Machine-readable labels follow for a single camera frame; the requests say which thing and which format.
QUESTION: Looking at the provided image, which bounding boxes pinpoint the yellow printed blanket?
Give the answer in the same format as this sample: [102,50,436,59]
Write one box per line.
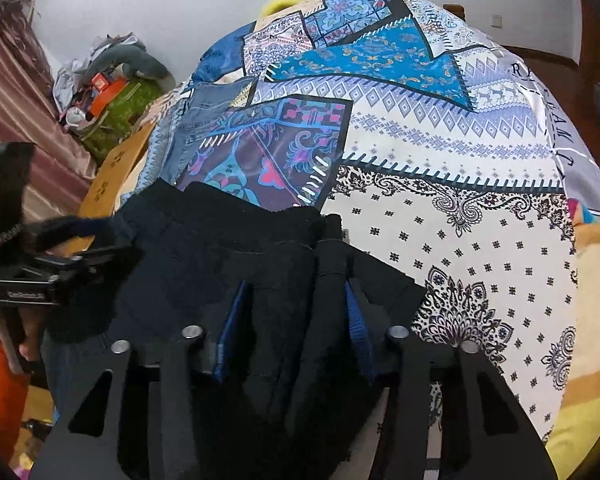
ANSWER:
[544,199,600,467]

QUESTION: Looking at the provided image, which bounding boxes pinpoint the person's left hand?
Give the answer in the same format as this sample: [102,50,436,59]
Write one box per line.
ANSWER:
[0,299,44,361]

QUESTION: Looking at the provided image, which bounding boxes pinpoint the yellow curved cushion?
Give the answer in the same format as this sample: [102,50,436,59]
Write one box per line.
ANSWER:
[259,0,307,17]

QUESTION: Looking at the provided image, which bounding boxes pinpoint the orange box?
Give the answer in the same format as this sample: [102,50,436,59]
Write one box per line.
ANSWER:
[89,77,132,115]

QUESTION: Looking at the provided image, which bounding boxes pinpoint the grey curved pillow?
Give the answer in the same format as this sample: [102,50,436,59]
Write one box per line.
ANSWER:
[92,41,177,82]

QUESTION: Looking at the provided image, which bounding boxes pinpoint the pink striped curtain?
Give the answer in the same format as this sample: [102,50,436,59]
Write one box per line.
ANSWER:
[0,5,102,213]

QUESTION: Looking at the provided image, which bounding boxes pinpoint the pile of grey clothes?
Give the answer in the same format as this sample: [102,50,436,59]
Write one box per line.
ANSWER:
[52,34,147,111]

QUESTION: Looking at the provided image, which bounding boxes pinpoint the black white woven strap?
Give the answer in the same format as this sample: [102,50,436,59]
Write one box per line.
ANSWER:
[0,224,25,252]

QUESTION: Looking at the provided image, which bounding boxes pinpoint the black pants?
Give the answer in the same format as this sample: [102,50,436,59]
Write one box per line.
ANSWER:
[45,180,429,480]

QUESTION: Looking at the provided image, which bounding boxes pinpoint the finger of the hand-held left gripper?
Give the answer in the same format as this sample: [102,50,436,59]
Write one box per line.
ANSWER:
[22,214,117,254]
[34,244,144,287]

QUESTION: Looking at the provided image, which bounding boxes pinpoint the wooden folding lap table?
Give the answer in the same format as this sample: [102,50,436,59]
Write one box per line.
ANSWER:
[77,120,157,222]

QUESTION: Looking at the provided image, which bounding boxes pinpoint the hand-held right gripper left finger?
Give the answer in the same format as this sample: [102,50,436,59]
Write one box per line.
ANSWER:
[30,281,253,480]

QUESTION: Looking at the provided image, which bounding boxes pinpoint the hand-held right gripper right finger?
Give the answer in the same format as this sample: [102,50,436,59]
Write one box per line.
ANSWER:
[345,281,557,480]

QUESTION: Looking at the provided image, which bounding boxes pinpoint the green patterned bag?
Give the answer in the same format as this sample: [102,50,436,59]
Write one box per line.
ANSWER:
[80,79,164,162]

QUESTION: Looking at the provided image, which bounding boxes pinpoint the blue patchwork bed sheet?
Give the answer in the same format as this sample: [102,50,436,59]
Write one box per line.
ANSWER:
[125,0,600,453]

